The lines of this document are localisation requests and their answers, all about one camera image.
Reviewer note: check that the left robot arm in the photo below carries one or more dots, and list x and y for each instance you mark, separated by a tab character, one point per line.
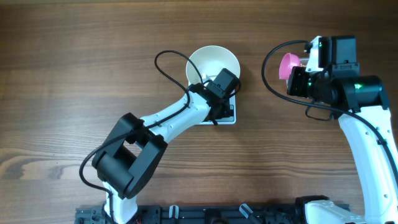
132	151

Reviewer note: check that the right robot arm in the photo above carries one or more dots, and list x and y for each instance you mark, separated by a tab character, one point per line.
330	75

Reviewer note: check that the white bowl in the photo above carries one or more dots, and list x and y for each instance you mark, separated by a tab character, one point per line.
211	60

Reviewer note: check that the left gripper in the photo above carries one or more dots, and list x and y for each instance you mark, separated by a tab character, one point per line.
226	111

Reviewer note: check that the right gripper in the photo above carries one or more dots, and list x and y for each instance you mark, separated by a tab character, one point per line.
294	86

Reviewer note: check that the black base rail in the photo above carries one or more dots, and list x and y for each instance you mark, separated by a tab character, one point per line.
278	214

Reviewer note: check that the white digital kitchen scale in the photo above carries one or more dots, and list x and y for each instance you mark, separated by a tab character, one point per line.
210	101

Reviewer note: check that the pink measuring scoop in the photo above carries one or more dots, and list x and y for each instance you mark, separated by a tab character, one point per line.
289	61

